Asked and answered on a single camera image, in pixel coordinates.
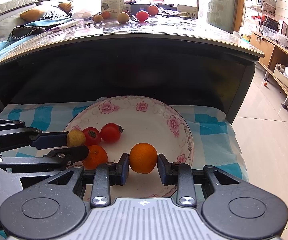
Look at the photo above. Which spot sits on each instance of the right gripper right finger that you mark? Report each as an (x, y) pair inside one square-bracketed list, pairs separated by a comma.
[(183, 177)]

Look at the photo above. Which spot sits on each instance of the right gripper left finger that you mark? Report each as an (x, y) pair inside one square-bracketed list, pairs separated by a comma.
[(105, 176)]

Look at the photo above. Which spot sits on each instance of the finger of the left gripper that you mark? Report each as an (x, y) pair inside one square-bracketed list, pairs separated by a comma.
[(55, 160), (14, 134)]

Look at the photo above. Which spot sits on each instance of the large orange mandarin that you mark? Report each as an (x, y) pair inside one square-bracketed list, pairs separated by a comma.
[(96, 156)]

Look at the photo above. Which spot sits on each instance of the brownish yellow small fruit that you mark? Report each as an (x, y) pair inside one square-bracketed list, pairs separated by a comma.
[(75, 138)]

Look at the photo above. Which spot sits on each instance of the oval orange mandarin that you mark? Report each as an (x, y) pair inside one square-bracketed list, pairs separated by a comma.
[(143, 158)]

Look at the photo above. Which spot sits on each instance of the red tomato with stem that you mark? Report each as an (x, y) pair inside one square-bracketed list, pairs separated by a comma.
[(111, 132)]

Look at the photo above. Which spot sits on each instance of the blue white checkered cloth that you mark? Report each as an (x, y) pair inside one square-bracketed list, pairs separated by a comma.
[(149, 218)]

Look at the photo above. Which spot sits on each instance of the white floral rimmed bowl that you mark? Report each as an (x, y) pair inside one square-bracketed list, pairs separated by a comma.
[(144, 120)]

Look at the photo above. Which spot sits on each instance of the dark glass-top coffee table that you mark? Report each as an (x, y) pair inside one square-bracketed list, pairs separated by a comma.
[(178, 62)]

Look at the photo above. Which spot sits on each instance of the grey leather sofa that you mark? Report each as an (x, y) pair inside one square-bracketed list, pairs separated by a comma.
[(10, 11)]

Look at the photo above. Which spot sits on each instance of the orange cushion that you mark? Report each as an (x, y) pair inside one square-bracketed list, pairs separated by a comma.
[(32, 15)]

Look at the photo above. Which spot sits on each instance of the white plastic bag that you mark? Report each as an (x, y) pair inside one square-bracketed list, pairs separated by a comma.
[(83, 9)]

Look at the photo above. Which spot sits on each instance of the small peach fruit on table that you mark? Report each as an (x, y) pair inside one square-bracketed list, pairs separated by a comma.
[(97, 18)]

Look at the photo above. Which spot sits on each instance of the wooden tv cabinet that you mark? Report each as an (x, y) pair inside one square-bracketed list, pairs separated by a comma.
[(274, 62)]

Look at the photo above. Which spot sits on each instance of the small red fruit on table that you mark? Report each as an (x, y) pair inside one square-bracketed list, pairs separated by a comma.
[(105, 15)]

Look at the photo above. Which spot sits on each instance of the yellow fruit on table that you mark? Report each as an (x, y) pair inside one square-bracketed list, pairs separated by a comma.
[(123, 17)]

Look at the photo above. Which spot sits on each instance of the orange fruit on table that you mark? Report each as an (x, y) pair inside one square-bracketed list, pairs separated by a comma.
[(153, 10)]

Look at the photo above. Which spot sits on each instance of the grey white carton box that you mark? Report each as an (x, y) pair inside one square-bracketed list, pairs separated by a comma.
[(112, 7)]

